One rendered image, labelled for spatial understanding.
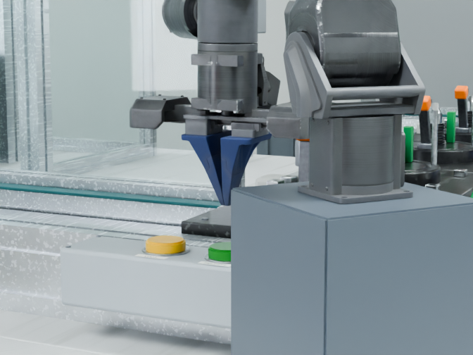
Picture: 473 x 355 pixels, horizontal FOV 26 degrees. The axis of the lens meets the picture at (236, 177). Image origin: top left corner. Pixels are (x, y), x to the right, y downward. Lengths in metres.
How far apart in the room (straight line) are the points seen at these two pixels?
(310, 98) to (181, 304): 0.32
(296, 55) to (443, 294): 0.20
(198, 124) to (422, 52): 5.22
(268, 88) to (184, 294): 0.22
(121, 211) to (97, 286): 0.38
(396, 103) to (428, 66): 5.41
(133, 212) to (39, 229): 0.27
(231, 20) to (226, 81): 0.06
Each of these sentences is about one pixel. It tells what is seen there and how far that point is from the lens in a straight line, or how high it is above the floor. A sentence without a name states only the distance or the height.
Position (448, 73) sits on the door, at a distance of 6.29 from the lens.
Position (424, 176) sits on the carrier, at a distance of 1.37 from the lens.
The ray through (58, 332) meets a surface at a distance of 1.12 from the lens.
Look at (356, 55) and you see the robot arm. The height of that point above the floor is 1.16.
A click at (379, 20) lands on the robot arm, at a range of 0.77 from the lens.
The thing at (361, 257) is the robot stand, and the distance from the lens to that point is 0.71.
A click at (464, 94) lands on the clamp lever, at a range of 1.80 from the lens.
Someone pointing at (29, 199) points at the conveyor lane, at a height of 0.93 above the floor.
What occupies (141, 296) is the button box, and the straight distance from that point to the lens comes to 1.01.
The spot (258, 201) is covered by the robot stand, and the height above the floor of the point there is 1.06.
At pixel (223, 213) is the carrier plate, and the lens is 1.17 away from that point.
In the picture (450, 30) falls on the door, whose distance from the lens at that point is 6.28.
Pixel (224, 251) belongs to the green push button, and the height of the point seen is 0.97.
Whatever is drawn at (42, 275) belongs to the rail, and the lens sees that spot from 1.17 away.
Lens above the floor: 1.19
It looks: 9 degrees down
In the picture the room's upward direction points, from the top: straight up
